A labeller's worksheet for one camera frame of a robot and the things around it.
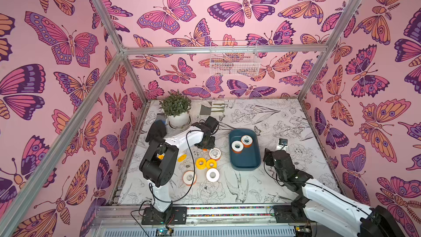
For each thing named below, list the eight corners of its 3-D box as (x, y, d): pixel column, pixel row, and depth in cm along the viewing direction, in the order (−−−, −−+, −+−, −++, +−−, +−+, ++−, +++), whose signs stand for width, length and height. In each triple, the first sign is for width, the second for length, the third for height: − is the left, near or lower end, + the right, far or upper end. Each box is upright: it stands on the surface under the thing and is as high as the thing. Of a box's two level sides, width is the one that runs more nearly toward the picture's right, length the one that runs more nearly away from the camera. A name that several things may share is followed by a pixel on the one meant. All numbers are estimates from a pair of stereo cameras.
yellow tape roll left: (196, 169, 90) (195, 167, 88) (196, 159, 93) (196, 157, 91) (206, 169, 90) (206, 167, 88) (206, 159, 93) (206, 157, 91)
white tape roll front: (205, 176, 87) (204, 173, 84) (212, 168, 90) (212, 165, 87) (212, 184, 85) (212, 181, 81) (220, 176, 87) (220, 173, 84)
